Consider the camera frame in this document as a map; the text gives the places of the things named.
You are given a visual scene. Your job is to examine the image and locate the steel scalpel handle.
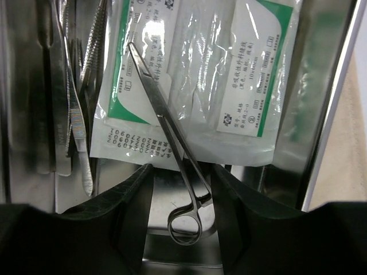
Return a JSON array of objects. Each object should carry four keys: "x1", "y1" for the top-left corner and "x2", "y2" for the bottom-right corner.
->
[{"x1": 48, "y1": 1, "x2": 72, "y2": 176}]

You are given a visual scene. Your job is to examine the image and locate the steel needle holder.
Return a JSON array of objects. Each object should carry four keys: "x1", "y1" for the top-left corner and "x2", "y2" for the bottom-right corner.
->
[{"x1": 127, "y1": 42, "x2": 213, "y2": 246}]

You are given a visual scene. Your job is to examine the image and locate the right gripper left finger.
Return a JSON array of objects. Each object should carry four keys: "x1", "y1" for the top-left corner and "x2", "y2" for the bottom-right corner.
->
[{"x1": 1, "y1": 164, "x2": 154, "y2": 274}]

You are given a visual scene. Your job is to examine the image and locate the stainless steel instrument tray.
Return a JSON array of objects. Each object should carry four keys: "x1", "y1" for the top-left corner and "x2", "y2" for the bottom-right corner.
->
[{"x1": 1, "y1": 1, "x2": 366, "y2": 274}]

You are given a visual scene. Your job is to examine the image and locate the steel tweezers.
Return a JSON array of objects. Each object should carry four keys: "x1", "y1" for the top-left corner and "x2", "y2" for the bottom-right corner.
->
[{"x1": 64, "y1": 1, "x2": 107, "y2": 197}]

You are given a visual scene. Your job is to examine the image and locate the green white suture packet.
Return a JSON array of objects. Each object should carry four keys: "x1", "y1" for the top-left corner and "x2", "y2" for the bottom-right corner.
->
[
  {"x1": 169, "y1": 1, "x2": 302, "y2": 166},
  {"x1": 90, "y1": 1, "x2": 180, "y2": 171}
]

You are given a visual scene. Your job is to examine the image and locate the beige surgical wrap cloth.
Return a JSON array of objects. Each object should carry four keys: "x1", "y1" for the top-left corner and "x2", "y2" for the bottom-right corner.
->
[{"x1": 309, "y1": 55, "x2": 366, "y2": 210}]

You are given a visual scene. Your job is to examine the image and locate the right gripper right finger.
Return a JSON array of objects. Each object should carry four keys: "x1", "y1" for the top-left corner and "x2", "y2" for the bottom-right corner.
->
[{"x1": 210, "y1": 164, "x2": 366, "y2": 274}]

